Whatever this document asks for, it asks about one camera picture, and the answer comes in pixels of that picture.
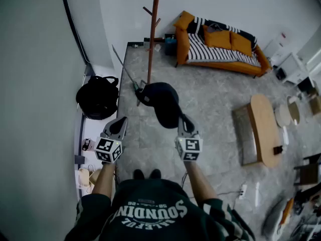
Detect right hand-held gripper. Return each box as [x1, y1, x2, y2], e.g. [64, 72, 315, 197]
[174, 113, 203, 162]

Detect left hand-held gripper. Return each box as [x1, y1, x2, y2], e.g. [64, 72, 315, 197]
[94, 116, 129, 164]

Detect black cap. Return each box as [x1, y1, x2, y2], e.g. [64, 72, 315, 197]
[135, 82, 184, 130]

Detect brown wooden coat rack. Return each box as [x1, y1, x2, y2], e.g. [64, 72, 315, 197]
[136, 0, 173, 107]

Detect person's right forearm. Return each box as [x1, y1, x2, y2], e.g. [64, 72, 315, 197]
[184, 159, 219, 203]

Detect person's left forearm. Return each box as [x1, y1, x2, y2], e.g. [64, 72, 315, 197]
[91, 161, 117, 201]

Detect small pink object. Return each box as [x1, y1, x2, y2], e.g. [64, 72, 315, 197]
[82, 138, 95, 152]

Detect black backpack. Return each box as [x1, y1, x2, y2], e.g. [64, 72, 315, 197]
[75, 75, 120, 121]

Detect person's left black shoe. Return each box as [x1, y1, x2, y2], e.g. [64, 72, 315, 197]
[132, 169, 145, 181]

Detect beige wooden hangers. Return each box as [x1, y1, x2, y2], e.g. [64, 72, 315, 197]
[77, 164, 101, 194]

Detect oval wooden coffee table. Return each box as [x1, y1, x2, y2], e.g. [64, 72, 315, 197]
[246, 94, 283, 168]

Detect black white striped blanket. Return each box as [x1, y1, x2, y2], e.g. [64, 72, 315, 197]
[186, 16, 262, 68]

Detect orange sofa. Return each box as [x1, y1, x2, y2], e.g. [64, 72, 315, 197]
[173, 10, 273, 79]

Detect white power strip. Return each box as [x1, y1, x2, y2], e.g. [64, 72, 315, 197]
[238, 184, 248, 200]

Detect blue bin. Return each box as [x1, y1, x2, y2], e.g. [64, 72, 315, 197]
[164, 33, 178, 56]

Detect person's green printed sweatshirt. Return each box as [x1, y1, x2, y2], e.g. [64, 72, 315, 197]
[64, 178, 257, 241]

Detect round beige stool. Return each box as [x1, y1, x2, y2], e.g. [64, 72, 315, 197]
[274, 104, 292, 129]

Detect small orange cushion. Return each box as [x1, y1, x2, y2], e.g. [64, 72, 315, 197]
[173, 11, 196, 31]

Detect small black bin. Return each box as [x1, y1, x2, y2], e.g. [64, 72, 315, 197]
[275, 67, 287, 81]

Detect white appliance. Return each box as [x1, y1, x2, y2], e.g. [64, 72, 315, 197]
[262, 31, 293, 60]

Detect white cabinet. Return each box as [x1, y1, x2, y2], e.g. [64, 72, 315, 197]
[277, 52, 309, 85]

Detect dark box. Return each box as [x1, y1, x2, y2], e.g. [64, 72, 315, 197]
[296, 76, 314, 93]

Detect grey and orange bag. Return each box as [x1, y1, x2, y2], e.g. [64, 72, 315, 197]
[261, 196, 294, 236]

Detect dark wooden chair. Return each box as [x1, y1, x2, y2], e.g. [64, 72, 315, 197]
[293, 154, 321, 187]

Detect cardboard box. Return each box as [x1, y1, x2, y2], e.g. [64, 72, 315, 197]
[309, 95, 321, 116]

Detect long-handled mop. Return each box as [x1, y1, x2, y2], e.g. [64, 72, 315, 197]
[111, 44, 144, 93]

